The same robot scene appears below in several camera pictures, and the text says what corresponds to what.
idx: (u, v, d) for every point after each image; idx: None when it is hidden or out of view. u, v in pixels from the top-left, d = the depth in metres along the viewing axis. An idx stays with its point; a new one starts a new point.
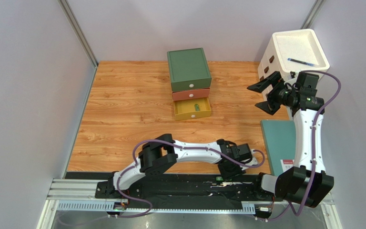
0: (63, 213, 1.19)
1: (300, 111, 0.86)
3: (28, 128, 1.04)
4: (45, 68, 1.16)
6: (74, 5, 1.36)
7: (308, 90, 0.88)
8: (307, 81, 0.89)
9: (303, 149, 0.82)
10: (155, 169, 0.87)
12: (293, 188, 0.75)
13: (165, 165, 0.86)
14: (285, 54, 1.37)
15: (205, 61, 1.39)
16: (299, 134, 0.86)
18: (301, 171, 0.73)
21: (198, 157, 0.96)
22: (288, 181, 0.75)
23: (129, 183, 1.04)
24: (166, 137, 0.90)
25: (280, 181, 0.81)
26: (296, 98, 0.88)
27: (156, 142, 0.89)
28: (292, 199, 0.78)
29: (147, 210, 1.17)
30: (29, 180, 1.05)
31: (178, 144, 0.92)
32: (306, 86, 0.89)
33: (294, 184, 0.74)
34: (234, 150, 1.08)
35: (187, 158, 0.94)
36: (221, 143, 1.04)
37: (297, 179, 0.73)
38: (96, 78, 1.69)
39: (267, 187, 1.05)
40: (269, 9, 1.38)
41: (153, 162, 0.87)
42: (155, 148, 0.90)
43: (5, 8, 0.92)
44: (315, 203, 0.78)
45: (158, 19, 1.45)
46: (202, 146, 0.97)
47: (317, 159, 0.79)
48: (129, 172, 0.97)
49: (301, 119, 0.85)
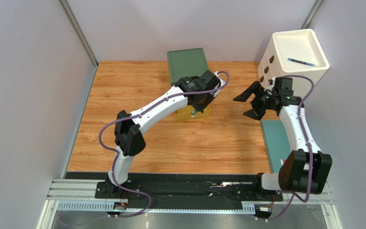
0: (63, 213, 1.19)
1: (284, 107, 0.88)
3: (28, 128, 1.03)
4: (45, 68, 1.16)
6: (74, 5, 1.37)
7: (286, 92, 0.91)
8: (283, 83, 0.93)
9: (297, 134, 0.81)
10: (134, 146, 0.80)
12: (296, 171, 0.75)
13: (136, 138, 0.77)
14: (286, 54, 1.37)
15: (205, 61, 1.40)
16: (289, 125, 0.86)
18: (300, 154, 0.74)
21: (164, 112, 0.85)
22: (290, 167, 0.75)
23: (123, 172, 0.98)
24: (122, 113, 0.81)
25: (283, 171, 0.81)
26: (277, 98, 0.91)
27: (117, 124, 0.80)
28: (298, 187, 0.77)
29: (141, 209, 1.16)
30: (28, 180, 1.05)
31: (134, 114, 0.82)
32: (284, 88, 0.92)
33: (296, 167, 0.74)
34: (199, 82, 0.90)
35: (153, 119, 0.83)
36: (181, 82, 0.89)
37: (298, 161, 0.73)
38: (96, 78, 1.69)
39: (269, 186, 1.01)
40: (269, 8, 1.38)
41: (128, 141, 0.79)
42: (122, 129, 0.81)
43: (5, 8, 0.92)
44: (321, 188, 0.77)
45: (158, 19, 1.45)
46: (159, 100, 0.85)
47: (312, 142, 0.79)
48: (118, 163, 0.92)
49: (287, 113, 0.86)
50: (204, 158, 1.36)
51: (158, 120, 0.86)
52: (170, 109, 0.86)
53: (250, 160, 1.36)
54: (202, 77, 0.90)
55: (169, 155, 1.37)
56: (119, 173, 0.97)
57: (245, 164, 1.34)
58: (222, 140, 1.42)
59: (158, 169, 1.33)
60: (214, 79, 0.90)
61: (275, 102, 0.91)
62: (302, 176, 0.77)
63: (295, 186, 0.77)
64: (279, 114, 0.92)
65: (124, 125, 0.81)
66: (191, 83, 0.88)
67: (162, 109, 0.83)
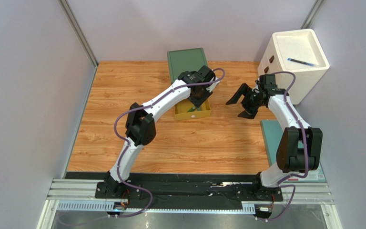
0: (63, 213, 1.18)
1: (272, 97, 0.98)
3: (28, 128, 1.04)
4: (45, 69, 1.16)
6: (74, 5, 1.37)
7: (271, 86, 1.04)
8: (268, 79, 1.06)
9: (286, 116, 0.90)
10: (147, 135, 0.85)
12: (292, 147, 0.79)
13: (150, 126, 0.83)
14: (286, 55, 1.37)
15: (205, 60, 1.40)
16: (278, 112, 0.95)
18: (293, 130, 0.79)
21: (171, 102, 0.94)
22: (287, 144, 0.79)
23: (129, 167, 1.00)
24: (135, 105, 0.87)
25: (280, 153, 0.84)
26: (264, 92, 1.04)
27: (130, 115, 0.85)
28: (297, 164, 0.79)
29: (140, 209, 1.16)
30: (28, 180, 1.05)
31: (146, 105, 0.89)
32: (268, 83, 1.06)
33: (291, 141, 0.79)
34: (198, 75, 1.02)
35: (163, 109, 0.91)
36: (184, 75, 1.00)
37: (292, 135, 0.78)
38: (96, 78, 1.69)
39: (270, 181, 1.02)
40: (269, 8, 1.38)
41: (141, 131, 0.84)
42: (134, 120, 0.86)
43: (5, 7, 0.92)
44: (317, 162, 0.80)
45: (158, 19, 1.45)
46: (167, 92, 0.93)
47: (301, 119, 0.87)
48: (126, 155, 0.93)
49: (275, 101, 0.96)
50: (204, 158, 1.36)
51: (166, 110, 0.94)
52: (176, 99, 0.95)
53: (250, 160, 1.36)
54: (200, 72, 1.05)
55: (169, 155, 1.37)
56: (125, 168, 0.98)
57: (245, 164, 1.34)
58: (222, 140, 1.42)
59: (158, 169, 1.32)
60: (211, 74, 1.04)
61: (262, 96, 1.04)
62: (298, 153, 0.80)
63: (294, 163, 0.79)
64: (269, 107, 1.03)
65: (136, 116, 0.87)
66: (191, 77, 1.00)
67: (169, 99, 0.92)
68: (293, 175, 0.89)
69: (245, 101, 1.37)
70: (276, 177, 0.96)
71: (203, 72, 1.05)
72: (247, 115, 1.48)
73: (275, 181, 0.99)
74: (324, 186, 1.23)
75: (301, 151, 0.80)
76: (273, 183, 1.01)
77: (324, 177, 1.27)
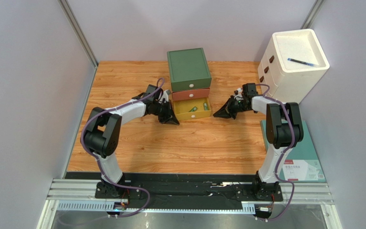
0: (63, 213, 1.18)
1: (253, 98, 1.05)
3: (28, 127, 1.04)
4: (45, 68, 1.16)
6: (74, 5, 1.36)
7: (253, 93, 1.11)
8: (249, 87, 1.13)
9: (265, 101, 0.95)
10: (111, 141, 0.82)
12: (277, 118, 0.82)
13: (116, 129, 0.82)
14: (286, 55, 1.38)
15: (205, 60, 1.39)
16: (258, 104, 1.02)
18: (274, 105, 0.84)
21: (130, 114, 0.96)
22: (271, 118, 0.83)
23: (112, 173, 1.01)
24: (97, 108, 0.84)
25: (268, 132, 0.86)
26: (247, 99, 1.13)
27: (91, 124, 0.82)
28: (284, 136, 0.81)
29: (138, 209, 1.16)
30: (29, 180, 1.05)
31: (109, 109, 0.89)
32: (250, 90, 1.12)
33: (275, 114, 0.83)
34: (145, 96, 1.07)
35: (125, 116, 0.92)
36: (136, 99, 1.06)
37: (274, 108, 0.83)
38: (96, 78, 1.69)
39: (267, 173, 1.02)
40: (269, 8, 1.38)
41: (103, 138, 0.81)
42: (94, 129, 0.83)
43: (5, 8, 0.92)
44: (302, 132, 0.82)
45: (158, 19, 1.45)
46: (127, 103, 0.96)
47: None
48: (104, 166, 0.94)
49: (256, 98, 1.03)
50: (204, 158, 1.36)
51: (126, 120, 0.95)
52: (134, 111, 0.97)
53: (250, 160, 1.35)
54: (147, 92, 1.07)
55: (169, 155, 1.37)
56: (111, 173, 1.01)
57: (245, 164, 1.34)
58: (222, 140, 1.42)
59: (158, 169, 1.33)
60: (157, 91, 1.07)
61: (246, 101, 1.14)
62: (284, 125, 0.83)
63: (281, 135, 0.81)
64: (255, 110, 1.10)
65: (97, 122, 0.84)
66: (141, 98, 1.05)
67: (132, 109, 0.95)
68: (284, 153, 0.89)
69: (229, 108, 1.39)
70: (270, 161, 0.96)
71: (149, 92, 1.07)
72: (226, 115, 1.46)
73: (271, 169, 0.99)
74: (324, 186, 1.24)
75: (286, 124, 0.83)
76: (271, 172, 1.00)
77: (324, 178, 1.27)
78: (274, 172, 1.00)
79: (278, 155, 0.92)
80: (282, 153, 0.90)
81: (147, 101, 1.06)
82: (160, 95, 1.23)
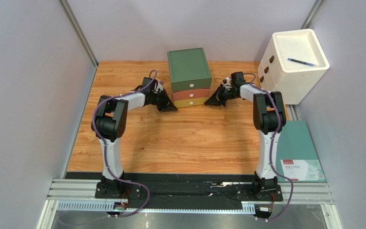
0: (63, 213, 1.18)
1: (241, 88, 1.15)
3: (28, 128, 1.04)
4: (45, 68, 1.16)
6: (74, 5, 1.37)
7: (241, 82, 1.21)
8: (237, 76, 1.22)
9: (251, 90, 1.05)
10: (120, 124, 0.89)
12: (262, 106, 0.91)
13: (123, 112, 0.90)
14: (286, 55, 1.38)
15: (205, 60, 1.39)
16: (246, 92, 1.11)
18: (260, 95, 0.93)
21: (133, 104, 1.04)
22: (257, 106, 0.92)
23: (118, 164, 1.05)
24: (104, 96, 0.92)
25: (255, 119, 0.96)
26: (236, 87, 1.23)
27: (100, 109, 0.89)
28: (269, 122, 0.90)
29: (137, 209, 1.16)
30: (29, 180, 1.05)
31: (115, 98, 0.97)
32: (238, 79, 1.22)
33: (260, 102, 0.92)
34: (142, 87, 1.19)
35: (129, 103, 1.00)
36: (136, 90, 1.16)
37: (260, 98, 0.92)
38: (96, 78, 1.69)
39: (263, 167, 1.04)
40: (269, 8, 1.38)
41: (113, 121, 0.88)
42: (103, 114, 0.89)
43: (5, 8, 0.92)
44: (285, 118, 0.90)
45: (158, 19, 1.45)
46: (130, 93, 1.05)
47: None
48: (110, 155, 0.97)
49: (244, 88, 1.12)
50: (204, 158, 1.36)
51: (130, 109, 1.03)
52: (136, 101, 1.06)
53: (250, 160, 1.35)
54: (143, 84, 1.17)
55: (169, 155, 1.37)
56: (114, 167, 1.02)
57: (245, 164, 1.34)
58: (221, 140, 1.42)
59: (158, 169, 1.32)
60: (152, 82, 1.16)
61: (235, 89, 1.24)
62: (269, 113, 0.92)
63: (267, 121, 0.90)
64: (243, 97, 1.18)
65: (106, 108, 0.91)
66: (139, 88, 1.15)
67: (135, 97, 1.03)
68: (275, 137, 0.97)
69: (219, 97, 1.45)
70: (264, 150, 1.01)
71: (145, 84, 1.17)
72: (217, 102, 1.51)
73: (267, 161, 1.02)
74: (324, 186, 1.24)
75: (271, 111, 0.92)
76: (268, 163, 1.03)
77: (324, 178, 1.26)
78: (270, 164, 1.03)
79: (268, 140, 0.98)
80: (272, 140, 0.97)
81: (144, 92, 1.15)
82: (156, 85, 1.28)
